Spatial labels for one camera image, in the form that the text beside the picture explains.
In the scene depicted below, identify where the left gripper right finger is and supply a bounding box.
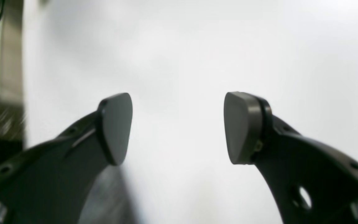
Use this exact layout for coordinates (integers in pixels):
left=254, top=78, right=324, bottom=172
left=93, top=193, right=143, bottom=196
left=223, top=92, right=358, bottom=224

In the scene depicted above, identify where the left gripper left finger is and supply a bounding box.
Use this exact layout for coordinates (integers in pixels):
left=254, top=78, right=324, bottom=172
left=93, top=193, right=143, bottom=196
left=0, top=93, right=133, bottom=224

